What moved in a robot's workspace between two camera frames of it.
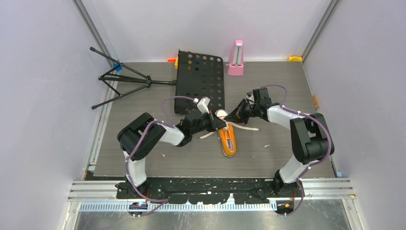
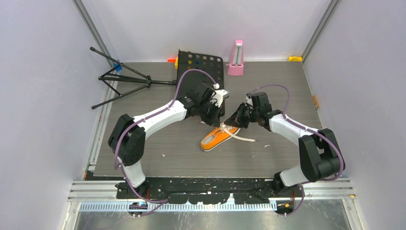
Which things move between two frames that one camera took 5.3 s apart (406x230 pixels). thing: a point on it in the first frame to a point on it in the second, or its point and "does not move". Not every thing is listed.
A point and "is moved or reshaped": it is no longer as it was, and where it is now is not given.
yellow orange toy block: [176, 62] does not move
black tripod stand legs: [146, 80] does not move
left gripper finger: [217, 123] does not move
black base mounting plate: [210, 190] does not move
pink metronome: [236, 66] does not move
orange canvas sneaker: [227, 136] to [217, 138]
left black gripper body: [205, 124] to [206, 109]
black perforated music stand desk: [198, 75] does not move
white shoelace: [228, 123] is moved or reshaped
